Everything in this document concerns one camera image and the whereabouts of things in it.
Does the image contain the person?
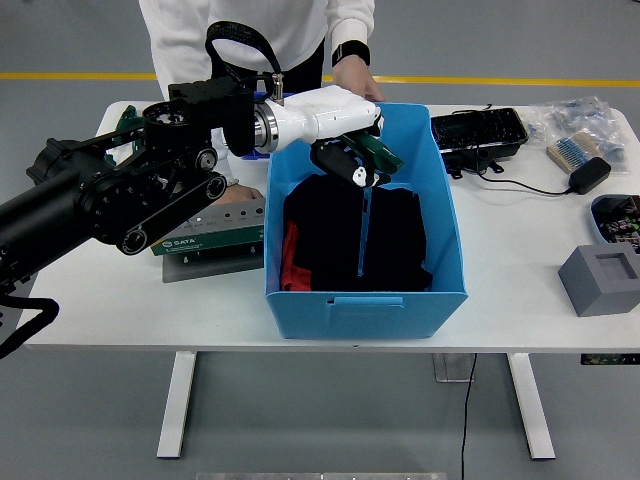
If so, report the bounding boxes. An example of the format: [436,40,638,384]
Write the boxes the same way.
[138,0,387,205]

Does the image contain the black mounting bracket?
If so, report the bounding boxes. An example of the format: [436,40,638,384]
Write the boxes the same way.
[444,147,507,180]

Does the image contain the black power adapter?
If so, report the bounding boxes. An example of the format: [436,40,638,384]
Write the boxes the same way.
[566,157,613,197]

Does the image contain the person's left hand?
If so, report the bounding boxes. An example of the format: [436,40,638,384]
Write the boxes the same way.
[332,53,387,104]

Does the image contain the black wristwatch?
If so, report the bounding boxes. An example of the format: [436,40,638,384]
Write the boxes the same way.
[330,39,373,69]

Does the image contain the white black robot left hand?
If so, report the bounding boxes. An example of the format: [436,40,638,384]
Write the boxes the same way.
[272,84,394,189]

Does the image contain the green grey SATA tool stand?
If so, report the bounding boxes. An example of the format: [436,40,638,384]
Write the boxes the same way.
[149,197,266,284]

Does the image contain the clear plastic parts bags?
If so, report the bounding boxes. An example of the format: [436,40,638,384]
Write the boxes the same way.
[524,95,632,176]

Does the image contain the grey block with square recess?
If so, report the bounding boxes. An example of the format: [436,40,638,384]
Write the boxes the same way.
[557,243,640,319]

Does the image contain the red cloth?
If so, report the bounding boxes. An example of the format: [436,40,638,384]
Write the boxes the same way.
[278,222,314,292]

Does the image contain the black adapter cable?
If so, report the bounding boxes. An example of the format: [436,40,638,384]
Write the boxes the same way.
[457,103,574,197]

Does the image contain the black plastic tray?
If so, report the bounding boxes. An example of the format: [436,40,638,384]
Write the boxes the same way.
[430,107,530,152]

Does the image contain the taped resistor strip bundle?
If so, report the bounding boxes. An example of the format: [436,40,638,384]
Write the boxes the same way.
[546,132,602,175]

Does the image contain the black table control panel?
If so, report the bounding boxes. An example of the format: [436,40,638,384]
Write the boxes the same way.
[580,353,640,367]

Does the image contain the light blue parts tray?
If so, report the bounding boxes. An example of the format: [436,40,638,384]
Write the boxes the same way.
[589,194,640,247]

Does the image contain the white table leg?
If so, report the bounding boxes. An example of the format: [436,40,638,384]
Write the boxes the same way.
[505,353,557,461]
[156,351,199,460]

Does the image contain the black cloth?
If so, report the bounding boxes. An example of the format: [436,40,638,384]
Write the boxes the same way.
[282,172,434,292]

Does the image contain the metal plate under table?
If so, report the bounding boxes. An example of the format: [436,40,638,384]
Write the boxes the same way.
[432,352,475,384]

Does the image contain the large blue plastic box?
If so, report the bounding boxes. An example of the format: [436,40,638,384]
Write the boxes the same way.
[263,102,470,341]

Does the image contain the black floor cable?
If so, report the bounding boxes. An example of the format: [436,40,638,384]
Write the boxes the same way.
[459,353,479,480]

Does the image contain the person's right hand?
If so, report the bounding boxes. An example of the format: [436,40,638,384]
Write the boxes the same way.
[219,183,265,205]

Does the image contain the large green T-handle hex key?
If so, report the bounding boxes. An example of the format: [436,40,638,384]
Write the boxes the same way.
[342,128,405,277]

